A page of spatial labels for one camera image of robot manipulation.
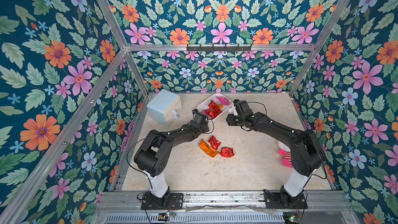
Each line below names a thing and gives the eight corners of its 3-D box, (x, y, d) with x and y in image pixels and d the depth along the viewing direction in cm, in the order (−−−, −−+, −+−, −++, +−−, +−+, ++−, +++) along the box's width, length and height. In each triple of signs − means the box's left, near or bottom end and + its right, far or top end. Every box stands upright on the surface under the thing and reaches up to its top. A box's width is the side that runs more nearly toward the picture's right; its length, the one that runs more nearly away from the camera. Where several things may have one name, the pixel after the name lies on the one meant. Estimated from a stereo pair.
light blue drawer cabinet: (151, 120, 106) (144, 105, 94) (168, 103, 116) (163, 88, 104) (168, 129, 101) (162, 115, 89) (184, 111, 111) (180, 96, 99)
